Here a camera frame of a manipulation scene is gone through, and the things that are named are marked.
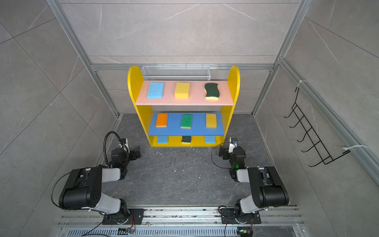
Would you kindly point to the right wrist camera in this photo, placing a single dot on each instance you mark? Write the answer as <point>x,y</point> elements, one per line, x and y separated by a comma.
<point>233,143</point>

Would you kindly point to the orange sponge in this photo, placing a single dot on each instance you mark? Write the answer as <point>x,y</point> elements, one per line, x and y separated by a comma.
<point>161,121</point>

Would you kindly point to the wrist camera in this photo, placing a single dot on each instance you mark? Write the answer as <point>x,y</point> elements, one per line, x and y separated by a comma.
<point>233,143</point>
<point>123,143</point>

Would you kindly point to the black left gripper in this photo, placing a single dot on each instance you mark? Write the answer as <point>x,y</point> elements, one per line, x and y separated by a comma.
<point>132,153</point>

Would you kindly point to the yellow sponge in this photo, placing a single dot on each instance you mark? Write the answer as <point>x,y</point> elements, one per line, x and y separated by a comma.
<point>211,121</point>
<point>182,90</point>

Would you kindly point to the black wire hook rack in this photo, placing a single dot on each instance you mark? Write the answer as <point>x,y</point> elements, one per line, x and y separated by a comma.
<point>310,133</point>

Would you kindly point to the pink upper shelf board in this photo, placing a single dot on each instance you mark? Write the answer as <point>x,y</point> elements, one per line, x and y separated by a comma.
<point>197,95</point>

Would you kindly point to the yellow shelf unit frame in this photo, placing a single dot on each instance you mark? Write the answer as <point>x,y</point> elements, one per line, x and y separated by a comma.
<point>135,80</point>

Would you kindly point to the green scouring sponge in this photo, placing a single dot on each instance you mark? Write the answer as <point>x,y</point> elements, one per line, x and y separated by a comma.
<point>186,139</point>
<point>212,91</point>

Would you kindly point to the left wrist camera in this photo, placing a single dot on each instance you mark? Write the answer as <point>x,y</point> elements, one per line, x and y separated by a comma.
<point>123,143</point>

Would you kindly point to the aluminium frame profile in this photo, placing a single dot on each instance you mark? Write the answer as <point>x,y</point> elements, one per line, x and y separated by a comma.
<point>68,30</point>

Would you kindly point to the bright green sponge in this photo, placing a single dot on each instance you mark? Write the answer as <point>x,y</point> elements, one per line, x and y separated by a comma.
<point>186,122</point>

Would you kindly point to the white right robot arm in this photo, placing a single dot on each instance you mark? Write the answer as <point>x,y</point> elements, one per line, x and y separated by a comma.
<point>266,187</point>

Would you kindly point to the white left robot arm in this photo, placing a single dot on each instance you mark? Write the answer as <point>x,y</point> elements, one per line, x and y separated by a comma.
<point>83,188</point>

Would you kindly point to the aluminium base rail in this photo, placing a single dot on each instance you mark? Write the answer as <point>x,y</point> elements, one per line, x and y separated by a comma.
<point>195,221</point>

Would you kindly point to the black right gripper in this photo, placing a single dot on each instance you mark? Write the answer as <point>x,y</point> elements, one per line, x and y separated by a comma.
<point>226,156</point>

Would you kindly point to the blue sponge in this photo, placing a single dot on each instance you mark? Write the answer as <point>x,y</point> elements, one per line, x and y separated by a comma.
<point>155,90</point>
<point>210,139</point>
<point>162,139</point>

